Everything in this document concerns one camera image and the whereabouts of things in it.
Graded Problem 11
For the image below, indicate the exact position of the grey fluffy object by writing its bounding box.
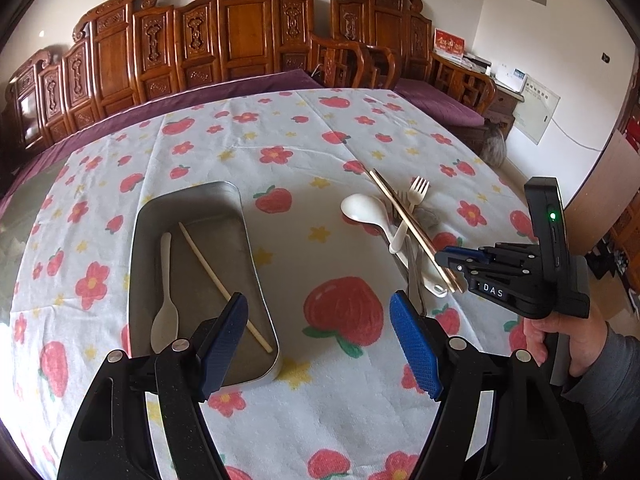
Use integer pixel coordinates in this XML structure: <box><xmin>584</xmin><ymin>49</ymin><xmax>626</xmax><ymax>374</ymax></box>
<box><xmin>479</xmin><ymin>124</ymin><xmax>508</xmax><ymax>167</ymax></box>

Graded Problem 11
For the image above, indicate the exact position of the carved wooden bench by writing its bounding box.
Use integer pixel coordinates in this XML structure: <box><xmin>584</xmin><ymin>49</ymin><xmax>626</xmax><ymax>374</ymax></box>
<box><xmin>2</xmin><ymin>0</ymin><xmax>368</xmax><ymax>153</ymax></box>

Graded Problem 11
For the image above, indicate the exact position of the person's right forearm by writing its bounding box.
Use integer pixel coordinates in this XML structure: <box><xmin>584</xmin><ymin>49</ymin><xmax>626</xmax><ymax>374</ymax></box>
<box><xmin>560</xmin><ymin>322</ymin><xmax>640</xmax><ymax>480</ymax></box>

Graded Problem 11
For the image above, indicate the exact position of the long purple seat cushion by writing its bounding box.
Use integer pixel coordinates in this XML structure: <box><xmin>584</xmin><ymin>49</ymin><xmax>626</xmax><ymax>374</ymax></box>
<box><xmin>0</xmin><ymin>69</ymin><xmax>326</xmax><ymax>201</ymax></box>

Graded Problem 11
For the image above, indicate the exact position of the cream plastic spoon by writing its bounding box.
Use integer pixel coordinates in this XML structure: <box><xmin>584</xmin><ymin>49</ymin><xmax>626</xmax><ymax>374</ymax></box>
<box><xmin>150</xmin><ymin>232</ymin><xmax>180</xmax><ymax>356</ymax></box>

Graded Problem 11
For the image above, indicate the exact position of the strawberry print tablecloth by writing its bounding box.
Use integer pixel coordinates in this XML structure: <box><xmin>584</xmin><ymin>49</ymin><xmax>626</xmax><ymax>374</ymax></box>
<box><xmin>10</xmin><ymin>87</ymin><xmax>551</xmax><ymax>480</ymax></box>

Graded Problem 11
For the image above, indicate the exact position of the metal tray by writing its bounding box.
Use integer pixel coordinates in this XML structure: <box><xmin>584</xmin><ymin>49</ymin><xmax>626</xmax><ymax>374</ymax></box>
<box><xmin>127</xmin><ymin>180</ymin><xmax>282</xmax><ymax>391</ymax></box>

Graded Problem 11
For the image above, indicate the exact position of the small purple seat cushion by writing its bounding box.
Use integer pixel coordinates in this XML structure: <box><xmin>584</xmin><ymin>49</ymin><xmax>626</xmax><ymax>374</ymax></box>
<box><xmin>395</xmin><ymin>78</ymin><xmax>485</xmax><ymax>128</ymax></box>

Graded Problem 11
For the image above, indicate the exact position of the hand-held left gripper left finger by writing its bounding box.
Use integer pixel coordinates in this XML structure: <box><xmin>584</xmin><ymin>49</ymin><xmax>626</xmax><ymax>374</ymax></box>
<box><xmin>57</xmin><ymin>291</ymin><xmax>249</xmax><ymax>480</ymax></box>

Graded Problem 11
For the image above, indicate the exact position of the person's right hand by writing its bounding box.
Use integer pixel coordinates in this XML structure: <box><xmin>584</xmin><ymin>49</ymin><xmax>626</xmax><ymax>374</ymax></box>
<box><xmin>522</xmin><ymin>305</ymin><xmax>609</xmax><ymax>386</ymax></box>

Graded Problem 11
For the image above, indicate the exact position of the wooden side table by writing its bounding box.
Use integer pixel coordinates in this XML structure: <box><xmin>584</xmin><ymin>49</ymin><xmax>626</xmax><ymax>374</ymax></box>
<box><xmin>492</xmin><ymin>87</ymin><xmax>518</xmax><ymax>138</ymax></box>

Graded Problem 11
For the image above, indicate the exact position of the red desk calendar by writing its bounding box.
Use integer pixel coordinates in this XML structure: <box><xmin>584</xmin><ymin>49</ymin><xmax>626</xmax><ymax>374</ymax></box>
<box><xmin>432</xmin><ymin>28</ymin><xmax>466</xmax><ymax>59</ymax></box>

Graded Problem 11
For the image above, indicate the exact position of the white box with blue label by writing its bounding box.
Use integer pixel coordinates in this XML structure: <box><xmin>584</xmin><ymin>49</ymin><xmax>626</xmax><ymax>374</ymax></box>
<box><xmin>495</xmin><ymin>71</ymin><xmax>528</xmax><ymax>95</ymax></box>

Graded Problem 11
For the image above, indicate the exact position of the white wall distribution box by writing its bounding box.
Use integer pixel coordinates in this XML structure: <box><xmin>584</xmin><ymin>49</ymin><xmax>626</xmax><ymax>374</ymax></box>
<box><xmin>515</xmin><ymin>77</ymin><xmax>561</xmax><ymax>146</ymax></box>

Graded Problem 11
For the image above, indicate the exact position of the wooden lattice cabinet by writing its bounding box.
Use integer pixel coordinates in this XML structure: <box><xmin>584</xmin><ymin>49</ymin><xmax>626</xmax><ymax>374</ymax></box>
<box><xmin>607</xmin><ymin>205</ymin><xmax>640</xmax><ymax>311</ymax></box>

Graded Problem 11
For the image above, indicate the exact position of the carved wooden armchair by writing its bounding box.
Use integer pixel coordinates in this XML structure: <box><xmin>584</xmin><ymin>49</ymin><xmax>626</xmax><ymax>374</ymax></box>
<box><xmin>330</xmin><ymin>0</ymin><xmax>498</xmax><ymax>116</ymax></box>

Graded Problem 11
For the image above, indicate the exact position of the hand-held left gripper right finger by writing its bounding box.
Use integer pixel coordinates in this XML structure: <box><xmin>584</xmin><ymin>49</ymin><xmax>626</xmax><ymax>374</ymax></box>
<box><xmin>389</xmin><ymin>290</ymin><xmax>583</xmax><ymax>480</ymax></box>

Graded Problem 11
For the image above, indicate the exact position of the cream plastic fork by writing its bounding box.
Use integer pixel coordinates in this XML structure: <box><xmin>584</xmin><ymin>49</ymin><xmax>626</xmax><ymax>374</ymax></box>
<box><xmin>402</xmin><ymin>176</ymin><xmax>431</xmax><ymax>213</ymax></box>

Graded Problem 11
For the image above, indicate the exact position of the brown cardboard board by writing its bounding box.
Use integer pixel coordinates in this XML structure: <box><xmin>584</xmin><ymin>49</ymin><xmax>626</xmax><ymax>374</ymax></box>
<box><xmin>565</xmin><ymin>130</ymin><xmax>640</xmax><ymax>256</ymax></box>

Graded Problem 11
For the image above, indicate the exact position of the white wall cable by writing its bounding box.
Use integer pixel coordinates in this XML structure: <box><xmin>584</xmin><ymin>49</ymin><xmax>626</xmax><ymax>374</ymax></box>
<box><xmin>549</xmin><ymin>119</ymin><xmax>608</xmax><ymax>152</ymax></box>

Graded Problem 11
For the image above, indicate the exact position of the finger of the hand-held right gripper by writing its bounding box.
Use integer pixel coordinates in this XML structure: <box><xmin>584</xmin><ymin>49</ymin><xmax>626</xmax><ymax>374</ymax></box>
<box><xmin>434</xmin><ymin>245</ymin><xmax>488</xmax><ymax>272</ymax></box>
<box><xmin>446</xmin><ymin>266</ymin><xmax>476</xmax><ymax>293</ymax></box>

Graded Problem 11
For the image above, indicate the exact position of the wooden chopstick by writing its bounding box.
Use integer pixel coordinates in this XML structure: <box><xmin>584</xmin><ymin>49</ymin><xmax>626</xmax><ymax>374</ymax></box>
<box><xmin>369</xmin><ymin>170</ymin><xmax>458</xmax><ymax>295</ymax></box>
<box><xmin>372</xmin><ymin>168</ymin><xmax>465</xmax><ymax>292</ymax></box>
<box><xmin>178</xmin><ymin>221</ymin><xmax>275</xmax><ymax>356</ymax></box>

